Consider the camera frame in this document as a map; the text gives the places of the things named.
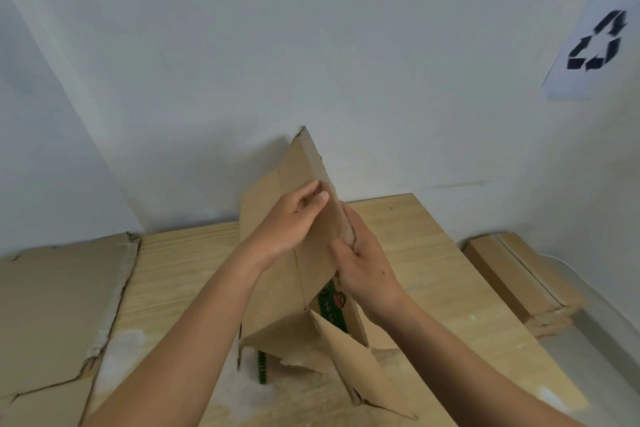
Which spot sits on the person's right hand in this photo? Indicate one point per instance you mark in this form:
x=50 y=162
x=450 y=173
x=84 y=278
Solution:
x=367 y=276

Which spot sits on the person's left hand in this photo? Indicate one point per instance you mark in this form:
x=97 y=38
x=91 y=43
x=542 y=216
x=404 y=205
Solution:
x=285 y=226

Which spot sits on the brown cardboard box yellow sides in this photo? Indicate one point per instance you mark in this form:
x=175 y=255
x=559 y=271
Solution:
x=50 y=301

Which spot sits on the person's left forearm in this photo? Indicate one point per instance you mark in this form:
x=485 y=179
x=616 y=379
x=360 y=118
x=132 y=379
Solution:
x=175 y=351

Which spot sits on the light wooden table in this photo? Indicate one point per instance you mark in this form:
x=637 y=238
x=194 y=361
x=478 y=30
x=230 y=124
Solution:
x=440 y=266

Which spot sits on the white paper recycling sign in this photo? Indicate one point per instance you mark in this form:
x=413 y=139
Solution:
x=560 y=86

